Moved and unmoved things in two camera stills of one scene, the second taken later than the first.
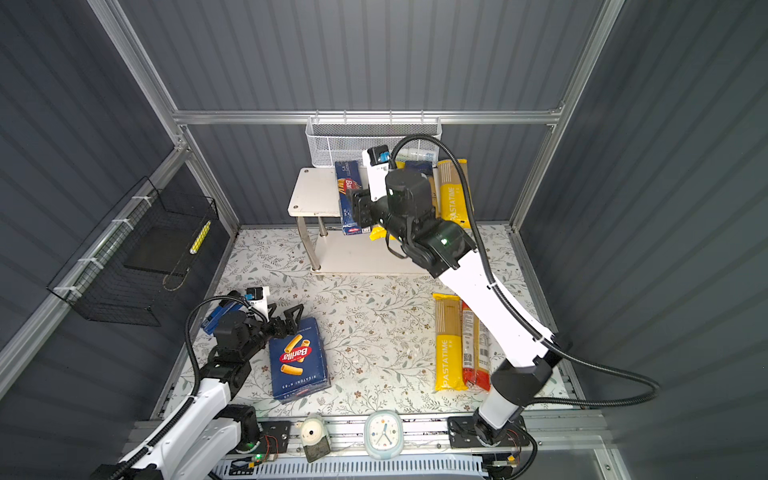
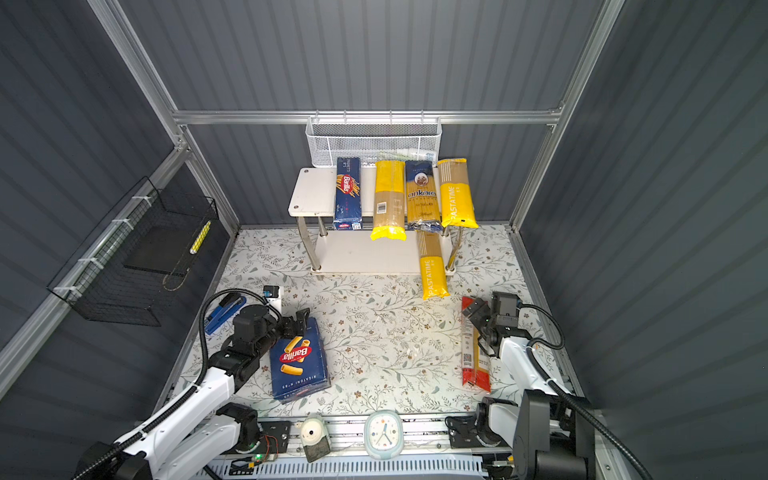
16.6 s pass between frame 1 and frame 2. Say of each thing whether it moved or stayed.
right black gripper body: moved
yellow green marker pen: stayed
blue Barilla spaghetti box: stayed
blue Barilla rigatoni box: stayed
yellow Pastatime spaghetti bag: stayed
